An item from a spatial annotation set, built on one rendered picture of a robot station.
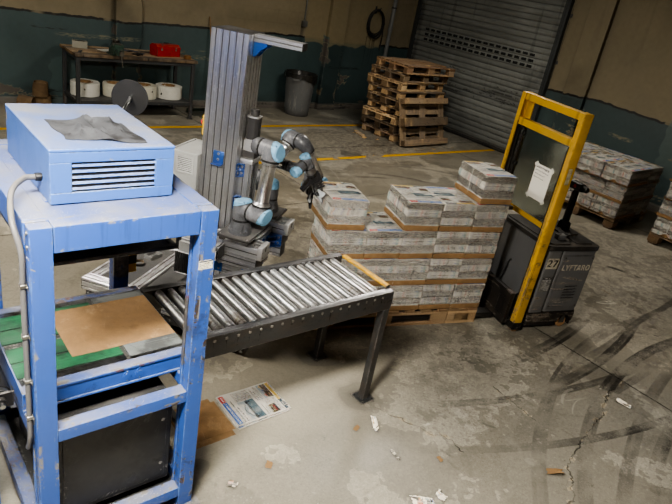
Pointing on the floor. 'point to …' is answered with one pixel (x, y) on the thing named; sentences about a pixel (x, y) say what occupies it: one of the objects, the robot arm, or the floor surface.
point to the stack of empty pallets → (403, 74)
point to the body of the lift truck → (514, 236)
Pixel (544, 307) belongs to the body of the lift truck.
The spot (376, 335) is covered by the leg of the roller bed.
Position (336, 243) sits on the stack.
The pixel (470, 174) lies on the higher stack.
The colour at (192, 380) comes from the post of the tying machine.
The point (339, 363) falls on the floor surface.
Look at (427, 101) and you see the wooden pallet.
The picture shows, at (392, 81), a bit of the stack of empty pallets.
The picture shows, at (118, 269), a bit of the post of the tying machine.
